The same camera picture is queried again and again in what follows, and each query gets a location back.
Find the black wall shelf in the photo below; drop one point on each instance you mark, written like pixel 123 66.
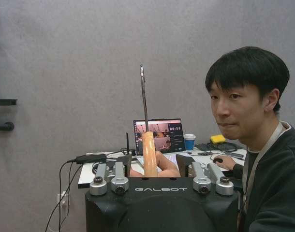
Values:
pixel 4 102

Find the black antenna on stand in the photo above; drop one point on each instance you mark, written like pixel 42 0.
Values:
pixel 127 145

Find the black computer mouse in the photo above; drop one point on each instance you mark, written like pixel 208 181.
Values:
pixel 218 159

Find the open laptop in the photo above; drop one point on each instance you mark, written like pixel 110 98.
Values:
pixel 162 137

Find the black keyboard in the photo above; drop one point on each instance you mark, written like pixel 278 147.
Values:
pixel 215 146

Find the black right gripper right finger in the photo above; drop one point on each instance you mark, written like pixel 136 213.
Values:
pixel 202 180

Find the blue paper cup white lid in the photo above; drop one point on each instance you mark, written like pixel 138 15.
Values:
pixel 189 142

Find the black power adapter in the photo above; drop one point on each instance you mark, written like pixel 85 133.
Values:
pixel 90 159

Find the person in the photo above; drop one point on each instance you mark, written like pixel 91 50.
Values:
pixel 266 135

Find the wooden hanger with metal hook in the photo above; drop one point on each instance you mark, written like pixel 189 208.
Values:
pixel 150 154

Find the black round rod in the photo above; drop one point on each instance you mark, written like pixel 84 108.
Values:
pixel 4 126

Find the white desk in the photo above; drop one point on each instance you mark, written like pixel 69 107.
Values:
pixel 89 174

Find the white wall socket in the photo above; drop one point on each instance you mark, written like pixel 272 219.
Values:
pixel 63 198

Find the yellow sponge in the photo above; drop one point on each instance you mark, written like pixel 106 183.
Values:
pixel 217 139

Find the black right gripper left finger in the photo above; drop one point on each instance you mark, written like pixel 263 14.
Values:
pixel 119 180

